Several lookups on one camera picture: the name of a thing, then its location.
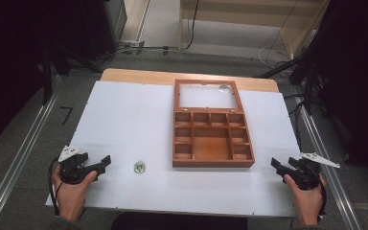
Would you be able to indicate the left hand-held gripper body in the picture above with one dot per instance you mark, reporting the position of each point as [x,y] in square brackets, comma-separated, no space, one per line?
[72,164]

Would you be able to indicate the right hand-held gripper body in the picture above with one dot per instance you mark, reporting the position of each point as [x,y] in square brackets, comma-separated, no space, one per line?
[306,174]

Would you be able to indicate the person's right hand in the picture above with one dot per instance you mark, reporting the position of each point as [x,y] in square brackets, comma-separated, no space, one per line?
[308,204]

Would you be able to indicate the person's left hand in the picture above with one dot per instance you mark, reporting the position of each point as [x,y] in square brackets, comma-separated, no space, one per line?
[72,198]

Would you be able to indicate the small green brooch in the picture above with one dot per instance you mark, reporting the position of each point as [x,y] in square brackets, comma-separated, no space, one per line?
[139,166]

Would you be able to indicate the white board sheet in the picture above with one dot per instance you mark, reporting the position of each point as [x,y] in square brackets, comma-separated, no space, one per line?
[121,127]

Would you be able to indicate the wooden compartment box with glass lid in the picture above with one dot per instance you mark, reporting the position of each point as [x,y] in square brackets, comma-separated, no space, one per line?
[212,134]

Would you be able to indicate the black stand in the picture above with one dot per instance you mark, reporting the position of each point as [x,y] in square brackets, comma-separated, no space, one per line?
[300,76]
[54,64]

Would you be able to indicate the dark curtain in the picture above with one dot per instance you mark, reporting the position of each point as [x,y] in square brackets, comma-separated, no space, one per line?
[357,80]
[9,64]

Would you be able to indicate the power strip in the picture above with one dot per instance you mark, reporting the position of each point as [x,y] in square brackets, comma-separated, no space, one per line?
[131,44]

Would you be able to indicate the black cabinet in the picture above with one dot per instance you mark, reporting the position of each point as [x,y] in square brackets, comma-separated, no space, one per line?
[102,25]

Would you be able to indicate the light wooden shelf unit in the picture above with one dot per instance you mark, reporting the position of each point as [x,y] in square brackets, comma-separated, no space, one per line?
[252,19]

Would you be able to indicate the metal floor rail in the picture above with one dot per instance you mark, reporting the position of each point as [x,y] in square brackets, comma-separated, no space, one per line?
[19,159]
[327,166]

